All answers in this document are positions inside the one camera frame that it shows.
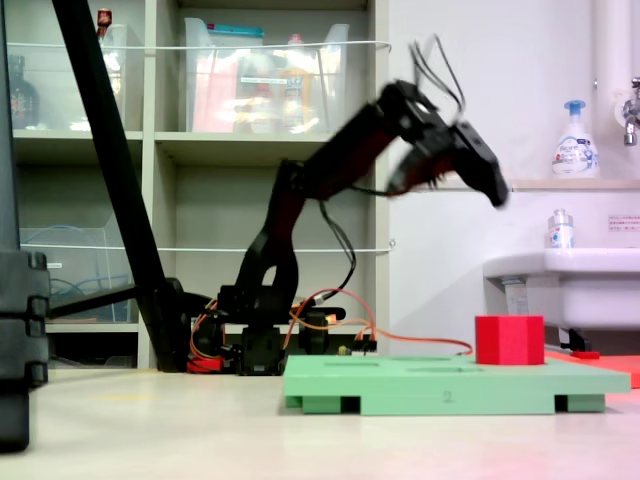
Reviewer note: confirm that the small red flat piece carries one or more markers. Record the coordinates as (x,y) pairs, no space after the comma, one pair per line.
(586,355)

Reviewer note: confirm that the metal faucet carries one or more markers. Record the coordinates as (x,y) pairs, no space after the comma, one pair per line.
(630,120)

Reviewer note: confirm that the black tripod brace bar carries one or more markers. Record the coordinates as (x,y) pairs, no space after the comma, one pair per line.
(90,302)

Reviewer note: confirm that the white sink basin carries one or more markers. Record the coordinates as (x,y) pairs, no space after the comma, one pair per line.
(590,290)

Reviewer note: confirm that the green shape sorter board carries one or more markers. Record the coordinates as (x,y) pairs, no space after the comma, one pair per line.
(400,390)

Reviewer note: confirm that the white foam soap bottle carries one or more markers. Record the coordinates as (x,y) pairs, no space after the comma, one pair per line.
(575,150)

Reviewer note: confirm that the black tripod leg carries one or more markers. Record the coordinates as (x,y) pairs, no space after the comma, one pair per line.
(7,125)
(115,175)

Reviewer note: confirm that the black table clamp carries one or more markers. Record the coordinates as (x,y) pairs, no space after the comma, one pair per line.
(316,332)

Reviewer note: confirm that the notched black stack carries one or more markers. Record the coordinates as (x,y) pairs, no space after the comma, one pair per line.
(22,325)

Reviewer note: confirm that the small clear sanitizer bottle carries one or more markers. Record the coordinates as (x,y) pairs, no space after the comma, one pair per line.
(560,232)

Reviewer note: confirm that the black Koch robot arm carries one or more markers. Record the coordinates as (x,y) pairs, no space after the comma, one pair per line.
(280,225)

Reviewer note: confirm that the red octagonal pillar block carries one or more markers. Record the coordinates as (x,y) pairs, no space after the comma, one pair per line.
(510,340)

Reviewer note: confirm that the clear plastic storage bin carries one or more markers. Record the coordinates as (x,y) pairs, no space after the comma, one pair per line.
(60,270)
(50,100)
(265,90)

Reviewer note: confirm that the red capped bottle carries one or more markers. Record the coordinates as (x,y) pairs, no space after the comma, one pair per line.
(104,22)

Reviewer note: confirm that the grey shelf unit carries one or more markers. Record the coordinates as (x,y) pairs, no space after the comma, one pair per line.
(210,200)

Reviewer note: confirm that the dark glass bottle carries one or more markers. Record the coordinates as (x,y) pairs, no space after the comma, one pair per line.
(22,100)

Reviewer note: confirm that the red arm base mount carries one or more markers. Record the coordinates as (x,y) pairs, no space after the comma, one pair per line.
(205,364)

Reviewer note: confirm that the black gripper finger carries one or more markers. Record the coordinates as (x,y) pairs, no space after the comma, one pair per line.
(407,172)
(480,165)

